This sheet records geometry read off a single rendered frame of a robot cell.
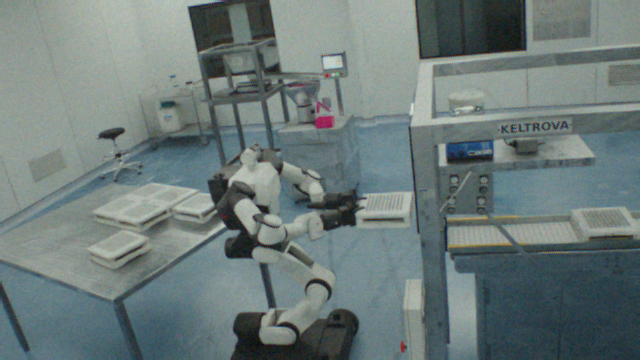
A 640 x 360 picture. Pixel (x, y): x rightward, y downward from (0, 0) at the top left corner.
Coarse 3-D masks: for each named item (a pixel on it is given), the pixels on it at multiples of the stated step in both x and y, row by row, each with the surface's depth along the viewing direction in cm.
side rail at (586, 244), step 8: (584, 240) 222; (592, 240) 221; (600, 240) 220; (608, 240) 219; (616, 240) 218; (624, 240) 217; (632, 240) 216; (448, 248) 235; (456, 248) 234; (464, 248) 234; (472, 248) 233; (480, 248) 232; (488, 248) 231; (496, 248) 230; (504, 248) 230; (512, 248) 229; (528, 248) 227; (536, 248) 227; (544, 248) 226; (552, 248) 225; (560, 248) 224; (568, 248) 224; (576, 248) 223; (584, 248) 222
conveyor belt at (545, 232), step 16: (528, 224) 250; (544, 224) 248; (560, 224) 246; (448, 240) 250; (464, 240) 246; (480, 240) 243; (496, 240) 241; (528, 240) 237; (544, 240) 234; (560, 240) 232; (576, 240) 230; (448, 256) 239
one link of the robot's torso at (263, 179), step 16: (240, 160) 269; (224, 176) 253; (240, 176) 250; (256, 176) 247; (272, 176) 256; (224, 192) 248; (256, 192) 245; (272, 192) 254; (272, 208) 256; (240, 224) 257
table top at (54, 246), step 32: (96, 192) 386; (128, 192) 375; (32, 224) 343; (64, 224) 334; (96, 224) 326; (160, 224) 311; (192, 224) 304; (224, 224) 298; (0, 256) 301; (32, 256) 294; (64, 256) 288; (160, 256) 271; (96, 288) 249; (128, 288) 245
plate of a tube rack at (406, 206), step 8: (400, 192) 257; (408, 192) 255; (392, 200) 249; (408, 200) 247; (368, 208) 245; (376, 208) 244; (408, 208) 239; (360, 216) 240; (368, 216) 239; (376, 216) 238; (384, 216) 237; (392, 216) 236; (400, 216) 235; (408, 216) 235
